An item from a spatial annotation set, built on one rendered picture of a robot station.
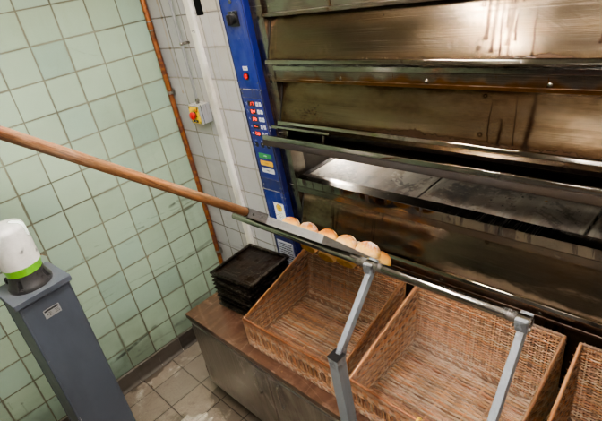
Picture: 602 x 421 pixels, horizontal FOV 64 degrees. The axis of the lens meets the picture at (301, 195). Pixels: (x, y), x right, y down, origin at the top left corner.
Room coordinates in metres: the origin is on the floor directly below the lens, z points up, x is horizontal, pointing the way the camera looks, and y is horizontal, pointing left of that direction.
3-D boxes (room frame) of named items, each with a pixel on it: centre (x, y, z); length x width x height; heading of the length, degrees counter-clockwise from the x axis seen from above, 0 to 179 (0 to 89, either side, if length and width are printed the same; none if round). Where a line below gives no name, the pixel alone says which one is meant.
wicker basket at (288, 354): (1.63, 0.00, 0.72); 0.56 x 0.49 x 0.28; 42
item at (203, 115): (2.46, 0.43, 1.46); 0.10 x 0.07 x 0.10; 41
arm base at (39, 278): (1.56, 1.06, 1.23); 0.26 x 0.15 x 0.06; 45
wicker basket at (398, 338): (1.17, -0.39, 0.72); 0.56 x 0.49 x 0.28; 40
